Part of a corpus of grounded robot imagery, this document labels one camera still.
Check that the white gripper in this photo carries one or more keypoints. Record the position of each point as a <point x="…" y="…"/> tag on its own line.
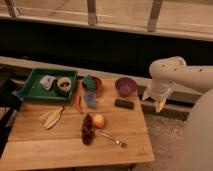
<point x="158" y="91"/>

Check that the black eraser block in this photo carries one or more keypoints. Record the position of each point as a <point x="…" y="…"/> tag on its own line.
<point x="124" y="104"/>

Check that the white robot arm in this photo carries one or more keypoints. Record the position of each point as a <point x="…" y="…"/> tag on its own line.
<point x="196" y="149"/>

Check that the purple bowl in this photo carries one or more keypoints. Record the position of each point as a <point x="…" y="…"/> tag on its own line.
<point x="125" y="86"/>

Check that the orange bowl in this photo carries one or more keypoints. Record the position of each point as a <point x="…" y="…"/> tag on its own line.
<point x="98" y="84"/>

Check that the orange apple fruit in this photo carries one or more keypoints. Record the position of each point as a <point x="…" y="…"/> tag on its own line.
<point x="99" y="121"/>

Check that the blue plastic cup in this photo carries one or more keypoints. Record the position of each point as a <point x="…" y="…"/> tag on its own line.
<point x="90" y="98"/>

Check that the teal cloth object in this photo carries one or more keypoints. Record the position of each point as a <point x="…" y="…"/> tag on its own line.
<point x="89" y="82"/>

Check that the dark grape bunch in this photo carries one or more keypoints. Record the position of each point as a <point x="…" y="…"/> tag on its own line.
<point x="87" y="130"/>

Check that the red chili pepper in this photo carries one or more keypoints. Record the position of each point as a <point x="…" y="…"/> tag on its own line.
<point x="78" y="103"/>

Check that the grey cup in tray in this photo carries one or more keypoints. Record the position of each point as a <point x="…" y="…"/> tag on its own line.
<point x="64" y="85"/>

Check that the green plastic tray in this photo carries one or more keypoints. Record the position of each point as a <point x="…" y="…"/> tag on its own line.
<point x="33" y="91"/>

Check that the yellow banana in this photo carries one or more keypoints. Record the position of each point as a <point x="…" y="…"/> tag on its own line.
<point x="50" y="118"/>

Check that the small white box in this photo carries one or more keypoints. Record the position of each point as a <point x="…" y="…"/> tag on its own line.
<point x="47" y="81"/>

